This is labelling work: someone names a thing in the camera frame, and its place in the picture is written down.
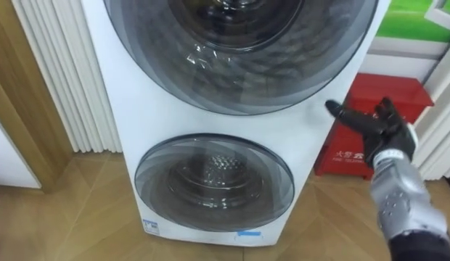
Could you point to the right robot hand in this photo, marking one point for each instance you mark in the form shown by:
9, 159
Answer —
388, 130

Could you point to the red fire extinguisher box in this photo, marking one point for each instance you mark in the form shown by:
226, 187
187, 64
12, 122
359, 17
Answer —
388, 88

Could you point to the white pleated curtain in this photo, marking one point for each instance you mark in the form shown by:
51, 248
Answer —
76, 83
437, 119

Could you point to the white stacked washing machine tower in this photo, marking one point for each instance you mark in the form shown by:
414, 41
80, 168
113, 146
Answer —
138, 108

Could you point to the green and white wall board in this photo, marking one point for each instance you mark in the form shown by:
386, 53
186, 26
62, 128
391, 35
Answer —
410, 32

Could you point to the wooden door frame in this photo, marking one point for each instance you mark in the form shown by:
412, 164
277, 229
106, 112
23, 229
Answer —
25, 108

